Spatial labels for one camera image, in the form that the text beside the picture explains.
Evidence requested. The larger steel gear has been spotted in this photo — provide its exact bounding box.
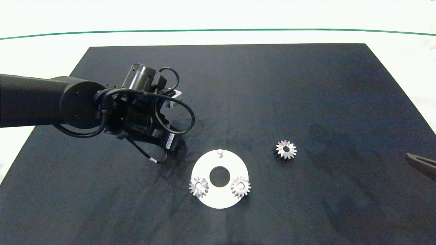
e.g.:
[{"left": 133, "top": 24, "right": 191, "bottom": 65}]
[{"left": 275, "top": 140, "right": 298, "bottom": 160}]

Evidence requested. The small steel gear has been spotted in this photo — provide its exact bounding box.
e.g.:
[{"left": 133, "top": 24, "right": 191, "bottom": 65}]
[
  {"left": 189, "top": 176, "right": 209, "bottom": 199},
  {"left": 231, "top": 176, "right": 252, "bottom": 199}
]

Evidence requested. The round white plate with pins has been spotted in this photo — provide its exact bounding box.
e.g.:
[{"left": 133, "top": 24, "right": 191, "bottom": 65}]
[{"left": 190, "top": 149, "right": 250, "bottom": 209}]

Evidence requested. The dark mat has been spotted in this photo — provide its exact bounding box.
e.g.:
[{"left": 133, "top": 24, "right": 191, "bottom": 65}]
[{"left": 0, "top": 43, "right": 436, "bottom": 245}]

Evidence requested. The black cable with white tag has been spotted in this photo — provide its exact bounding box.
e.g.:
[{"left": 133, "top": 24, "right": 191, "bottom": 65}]
[{"left": 126, "top": 135, "right": 169, "bottom": 164}]

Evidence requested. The silver boxy wrist camera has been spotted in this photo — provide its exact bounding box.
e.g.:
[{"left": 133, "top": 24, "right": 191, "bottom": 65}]
[{"left": 166, "top": 88, "right": 183, "bottom": 109}]

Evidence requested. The long black cable loop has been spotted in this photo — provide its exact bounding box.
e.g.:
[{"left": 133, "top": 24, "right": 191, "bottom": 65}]
[{"left": 101, "top": 88, "right": 196, "bottom": 135}]

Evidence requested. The short black cable loop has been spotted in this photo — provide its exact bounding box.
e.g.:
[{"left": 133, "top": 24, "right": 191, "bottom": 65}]
[{"left": 157, "top": 67, "right": 180, "bottom": 92}]

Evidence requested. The black cable under arm joint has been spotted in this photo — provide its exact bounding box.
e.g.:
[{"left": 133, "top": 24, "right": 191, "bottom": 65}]
[{"left": 53, "top": 99, "right": 110, "bottom": 138}]

